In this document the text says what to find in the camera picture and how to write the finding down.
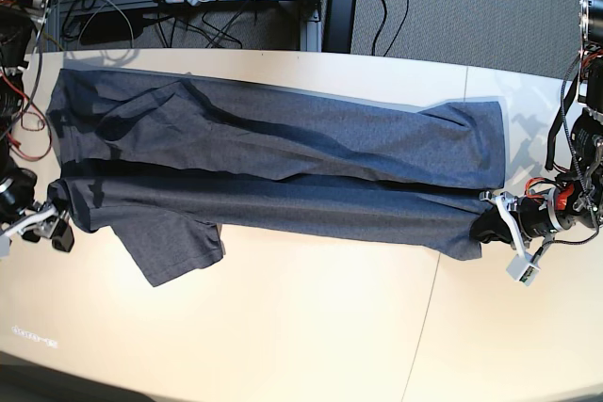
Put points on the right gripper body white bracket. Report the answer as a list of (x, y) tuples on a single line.
[(44, 218)]

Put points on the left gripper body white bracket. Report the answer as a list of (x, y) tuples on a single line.
[(507, 205)]

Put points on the blue-grey T-shirt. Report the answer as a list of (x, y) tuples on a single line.
[(165, 161)]

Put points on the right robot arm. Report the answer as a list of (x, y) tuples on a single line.
[(22, 24)]

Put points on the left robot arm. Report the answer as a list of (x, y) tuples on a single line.
[(529, 223)]

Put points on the black power adapter brick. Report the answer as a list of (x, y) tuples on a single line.
[(338, 28)]

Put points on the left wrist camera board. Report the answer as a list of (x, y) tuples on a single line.
[(522, 271)]

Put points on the aluminium table frame post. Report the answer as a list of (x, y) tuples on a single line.
[(310, 25)]

